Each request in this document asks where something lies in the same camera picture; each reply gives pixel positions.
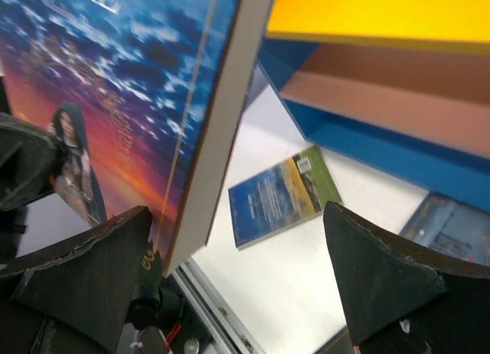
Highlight aluminium mounting rail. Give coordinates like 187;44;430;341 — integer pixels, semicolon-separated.
172;258;265;354

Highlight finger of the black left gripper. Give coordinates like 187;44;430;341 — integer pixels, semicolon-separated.
1;113;61;211

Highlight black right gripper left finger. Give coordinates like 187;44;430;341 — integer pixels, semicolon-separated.
1;206;152;353

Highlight Nineteen Eighty-Four dark book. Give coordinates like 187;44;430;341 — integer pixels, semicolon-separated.
400;192;489;266

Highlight blue green landscape book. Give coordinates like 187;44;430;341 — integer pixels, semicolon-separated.
228;146;343;250

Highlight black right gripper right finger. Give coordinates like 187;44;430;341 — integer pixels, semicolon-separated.
323;202;489;353

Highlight blue wooden bookshelf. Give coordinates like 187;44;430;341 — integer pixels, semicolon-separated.
259;0;489;200

